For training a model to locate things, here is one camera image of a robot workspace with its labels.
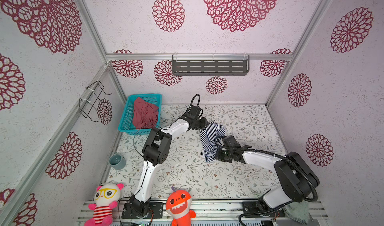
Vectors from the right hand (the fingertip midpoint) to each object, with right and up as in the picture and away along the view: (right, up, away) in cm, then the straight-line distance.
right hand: (213, 154), depth 91 cm
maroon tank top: (-49, +25, +23) cm, 59 cm away
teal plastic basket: (-48, +24, +23) cm, 59 cm away
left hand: (-3, +17, +10) cm, 20 cm away
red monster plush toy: (-20, -18, -22) cm, 35 cm away
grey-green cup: (-58, -4, -2) cm, 58 cm away
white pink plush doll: (-55, -16, -19) cm, 60 cm away
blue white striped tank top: (-2, +11, +7) cm, 13 cm away
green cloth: (+39, -23, -18) cm, 48 cm away
